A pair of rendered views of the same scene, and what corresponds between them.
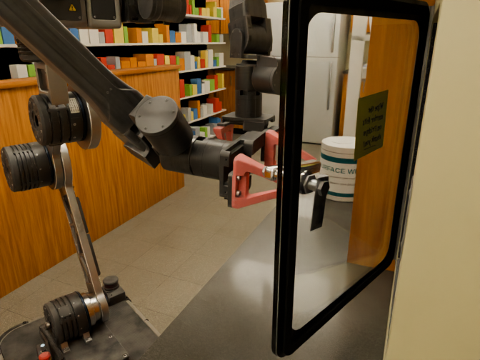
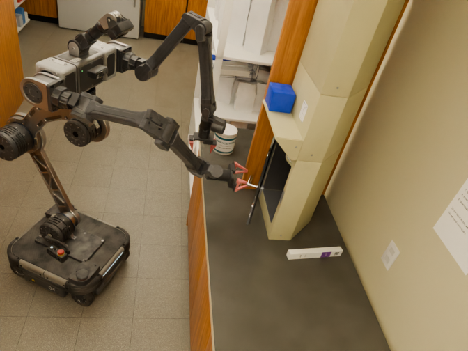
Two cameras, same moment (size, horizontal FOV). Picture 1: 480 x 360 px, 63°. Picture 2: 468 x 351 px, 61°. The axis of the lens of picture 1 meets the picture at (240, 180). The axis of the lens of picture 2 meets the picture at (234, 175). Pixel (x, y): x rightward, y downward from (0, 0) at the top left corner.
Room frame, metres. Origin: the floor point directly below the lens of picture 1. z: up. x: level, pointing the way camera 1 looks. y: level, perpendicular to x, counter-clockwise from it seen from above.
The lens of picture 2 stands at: (-0.64, 0.90, 2.28)
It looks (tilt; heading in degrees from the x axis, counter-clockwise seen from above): 37 degrees down; 322
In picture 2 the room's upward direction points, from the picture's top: 14 degrees clockwise
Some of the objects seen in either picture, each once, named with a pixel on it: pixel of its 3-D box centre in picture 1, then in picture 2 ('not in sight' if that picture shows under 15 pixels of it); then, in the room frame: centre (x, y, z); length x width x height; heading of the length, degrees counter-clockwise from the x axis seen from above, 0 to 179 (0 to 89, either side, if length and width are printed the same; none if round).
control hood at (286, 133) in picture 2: not in sight; (278, 128); (0.46, -0.15, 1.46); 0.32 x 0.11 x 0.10; 156
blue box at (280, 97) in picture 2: not in sight; (280, 97); (0.55, -0.19, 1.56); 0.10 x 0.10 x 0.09; 66
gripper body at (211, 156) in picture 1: (222, 160); (224, 175); (0.53, 0.02, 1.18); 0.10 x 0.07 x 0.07; 158
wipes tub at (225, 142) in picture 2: not in sight; (224, 138); (1.02, -0.28, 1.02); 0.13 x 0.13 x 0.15
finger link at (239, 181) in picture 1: (262, 178); (240, 182); (0.47, -0.03, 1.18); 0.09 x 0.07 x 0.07; 68
